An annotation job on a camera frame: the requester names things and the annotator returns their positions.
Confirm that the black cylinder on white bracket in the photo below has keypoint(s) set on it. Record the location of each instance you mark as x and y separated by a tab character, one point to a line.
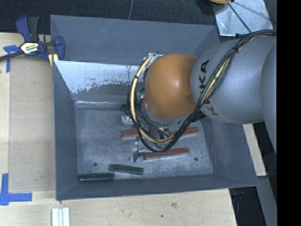
124	107

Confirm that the grey metal bin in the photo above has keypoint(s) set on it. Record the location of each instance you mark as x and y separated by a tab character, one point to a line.
98	138

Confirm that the dark green flat block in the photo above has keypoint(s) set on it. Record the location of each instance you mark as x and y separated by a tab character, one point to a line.
96	176
127	169

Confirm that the red-brown flat block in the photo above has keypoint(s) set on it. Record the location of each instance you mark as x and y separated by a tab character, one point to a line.
191	131
174	152

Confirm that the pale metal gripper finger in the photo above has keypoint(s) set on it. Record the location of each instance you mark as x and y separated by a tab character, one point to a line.
126	120
136	154

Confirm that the pale wood flat board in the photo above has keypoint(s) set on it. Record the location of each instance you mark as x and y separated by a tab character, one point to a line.
30	126

